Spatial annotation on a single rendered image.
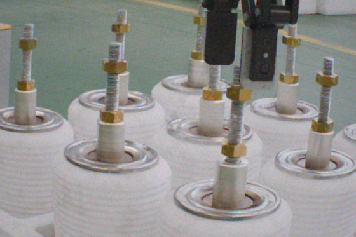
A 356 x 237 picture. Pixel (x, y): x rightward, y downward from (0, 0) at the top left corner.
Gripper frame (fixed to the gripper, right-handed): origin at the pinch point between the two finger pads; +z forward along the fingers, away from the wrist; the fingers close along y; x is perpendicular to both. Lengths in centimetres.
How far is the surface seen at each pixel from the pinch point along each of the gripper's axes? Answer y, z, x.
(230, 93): -0.7, 2.3, 0.6
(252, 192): 0.5, 9.8, -2.4
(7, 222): 12.7, 17.2, 14.4
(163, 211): -0.1, 10.6, 4.3
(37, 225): 12.4, 17.3, 11.6
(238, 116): -0.7, 3.8, -0.1
